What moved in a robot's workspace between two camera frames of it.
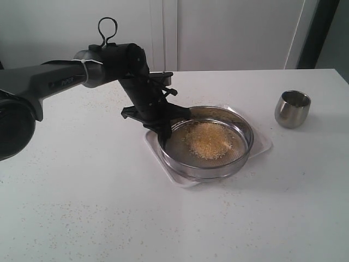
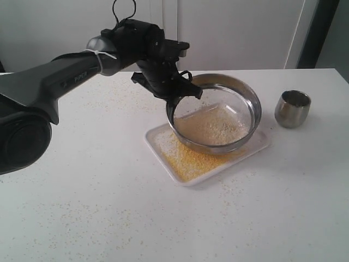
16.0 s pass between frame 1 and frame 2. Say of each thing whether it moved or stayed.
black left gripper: moved
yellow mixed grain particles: moved
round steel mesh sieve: moved
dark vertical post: stayed
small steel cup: stayed
